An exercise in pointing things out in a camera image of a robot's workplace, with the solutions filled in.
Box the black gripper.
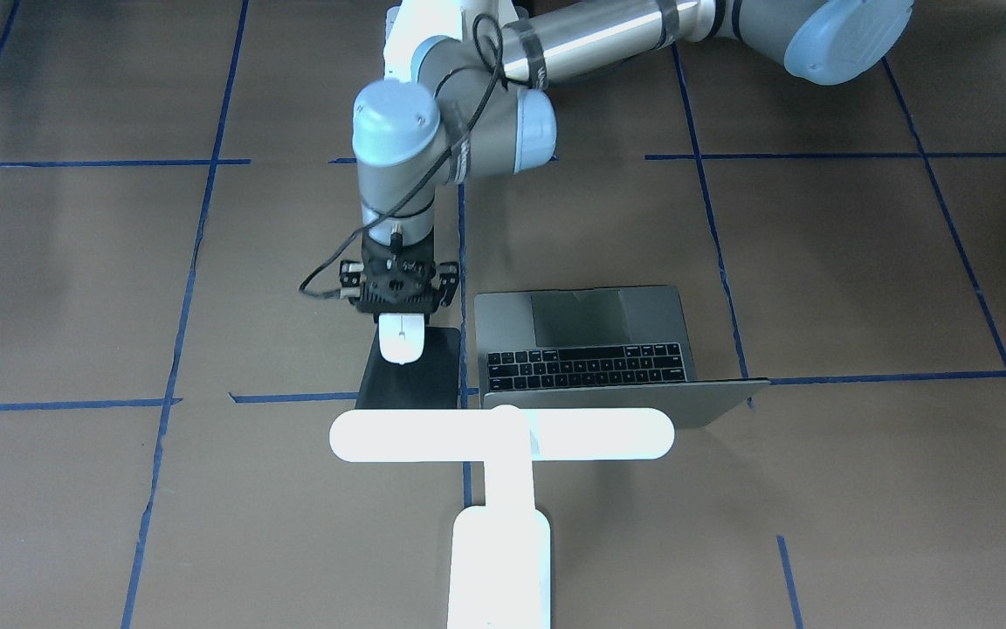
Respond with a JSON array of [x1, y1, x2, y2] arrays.
[[339, 235, 460, 317]]

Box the white wireless mouse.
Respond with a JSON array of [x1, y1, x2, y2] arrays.
[[376, 312, 426, 365]]

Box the black mouse pad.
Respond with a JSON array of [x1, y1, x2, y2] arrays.
[[355, 327, 460, 410]]

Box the grey laptop computer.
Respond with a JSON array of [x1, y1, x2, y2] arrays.
[[474, 284, 769, 429]]

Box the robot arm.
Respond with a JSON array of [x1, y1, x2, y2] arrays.
[[316, 1, 913, 319]]

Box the white desk lamp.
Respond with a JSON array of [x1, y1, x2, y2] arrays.
[[330, 405, 675, 628]]

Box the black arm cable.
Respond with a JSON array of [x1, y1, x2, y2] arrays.
[[298, 13, 508, 302]]

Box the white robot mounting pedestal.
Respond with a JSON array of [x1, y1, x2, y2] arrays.
[[383, 1, 534, 82]]

